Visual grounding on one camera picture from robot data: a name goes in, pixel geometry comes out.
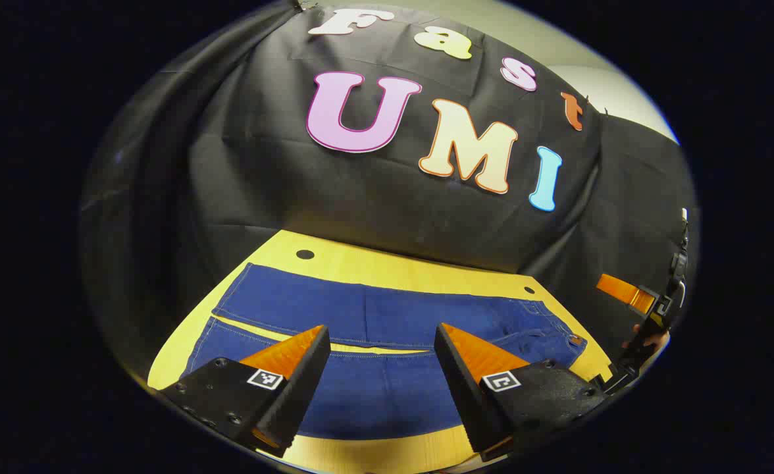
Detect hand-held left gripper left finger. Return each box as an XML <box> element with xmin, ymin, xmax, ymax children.
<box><xmin>157</xmin><ymin>324</ymin><xmax>332</xmax><ymax>458</ymax></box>

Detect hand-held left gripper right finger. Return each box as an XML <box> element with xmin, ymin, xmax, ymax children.
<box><xmin>434</xmin><ymin>323</ymin><xmax>608</xmax><ymax>461</ymax></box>

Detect blue denim jeans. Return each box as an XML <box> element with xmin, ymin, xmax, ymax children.
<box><xmin>183</xmin><ymin>262</ymin><xmax>588</xmax><ymax>440</ymax></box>

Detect black backdrop cloth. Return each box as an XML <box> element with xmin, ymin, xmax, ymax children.
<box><xmin>81</xmin><ymin>0</ymin><xmax>697</xmax><ymax>396</ymax></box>

